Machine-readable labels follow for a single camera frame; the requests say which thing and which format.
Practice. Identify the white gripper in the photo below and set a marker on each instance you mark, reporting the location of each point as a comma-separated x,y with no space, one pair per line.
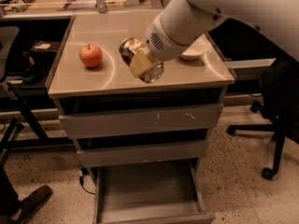
163,46

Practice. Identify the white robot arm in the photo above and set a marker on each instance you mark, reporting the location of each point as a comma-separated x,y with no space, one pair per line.
182,21

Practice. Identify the grey drawer cabinet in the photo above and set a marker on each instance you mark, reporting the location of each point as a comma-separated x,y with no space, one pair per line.
77,89

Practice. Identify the top drawer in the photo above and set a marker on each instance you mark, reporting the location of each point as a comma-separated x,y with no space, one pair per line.
136,121

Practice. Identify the middle drawer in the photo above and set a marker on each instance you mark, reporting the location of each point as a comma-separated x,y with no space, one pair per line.
142,154

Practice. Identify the open bottom drawer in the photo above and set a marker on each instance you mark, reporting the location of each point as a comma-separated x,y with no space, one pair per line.
149,193

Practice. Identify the red apple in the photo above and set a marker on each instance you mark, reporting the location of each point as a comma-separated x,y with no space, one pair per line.
91,55

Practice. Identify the white bowl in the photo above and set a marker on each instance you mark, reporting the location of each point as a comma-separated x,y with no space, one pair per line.
198,48

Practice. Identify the black box under desk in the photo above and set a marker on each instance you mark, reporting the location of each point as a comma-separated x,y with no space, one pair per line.
44,53

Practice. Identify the black office chair right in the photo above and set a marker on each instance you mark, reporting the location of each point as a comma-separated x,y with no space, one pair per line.
279,86

